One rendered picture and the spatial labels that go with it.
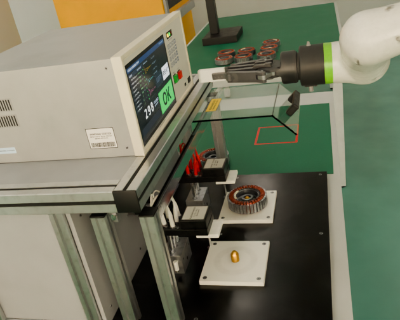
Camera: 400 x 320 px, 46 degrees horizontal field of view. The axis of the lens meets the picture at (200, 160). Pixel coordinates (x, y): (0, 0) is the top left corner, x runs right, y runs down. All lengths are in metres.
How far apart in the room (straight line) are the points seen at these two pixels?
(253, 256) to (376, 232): 1.45
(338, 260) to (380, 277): 1.10
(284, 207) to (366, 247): 1.15
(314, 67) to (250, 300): 0.53
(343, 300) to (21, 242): 0.69
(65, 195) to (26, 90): 0.24
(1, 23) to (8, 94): 4.05
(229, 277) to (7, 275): 0.49
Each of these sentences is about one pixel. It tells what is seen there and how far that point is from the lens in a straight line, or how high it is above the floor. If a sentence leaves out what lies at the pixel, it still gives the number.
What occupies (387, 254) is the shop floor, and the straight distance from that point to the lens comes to 2.40.
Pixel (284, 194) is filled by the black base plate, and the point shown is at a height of 0.77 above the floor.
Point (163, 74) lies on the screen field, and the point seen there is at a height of 1.22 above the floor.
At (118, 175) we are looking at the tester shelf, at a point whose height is 1.11.
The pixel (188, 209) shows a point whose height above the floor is 0.92.
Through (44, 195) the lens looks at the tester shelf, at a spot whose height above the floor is 1.11.
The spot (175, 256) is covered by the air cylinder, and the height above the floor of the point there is 0.82.
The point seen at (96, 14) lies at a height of 0.92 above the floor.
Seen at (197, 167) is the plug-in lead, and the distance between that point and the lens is 1.30.
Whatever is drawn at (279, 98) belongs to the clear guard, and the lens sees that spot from 1.29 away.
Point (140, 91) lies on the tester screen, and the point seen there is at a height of 1.23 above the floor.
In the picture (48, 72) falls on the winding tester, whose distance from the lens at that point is 0.96.
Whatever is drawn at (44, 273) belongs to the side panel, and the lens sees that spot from 1.07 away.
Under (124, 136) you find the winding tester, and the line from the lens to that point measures 0.94.
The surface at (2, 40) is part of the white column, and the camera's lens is 5.02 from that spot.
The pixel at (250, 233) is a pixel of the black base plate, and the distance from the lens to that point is 1.25.
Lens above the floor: 1.50
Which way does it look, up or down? 26 degrees down
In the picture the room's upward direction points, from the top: 11 degrees counter-clockwise
